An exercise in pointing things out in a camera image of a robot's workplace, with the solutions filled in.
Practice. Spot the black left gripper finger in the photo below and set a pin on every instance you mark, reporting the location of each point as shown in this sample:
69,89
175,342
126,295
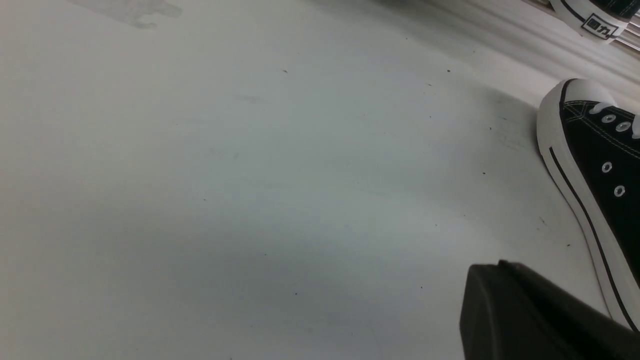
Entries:
511,312

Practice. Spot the black canvas sneaker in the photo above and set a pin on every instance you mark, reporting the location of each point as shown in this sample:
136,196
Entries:
591,149
601,21

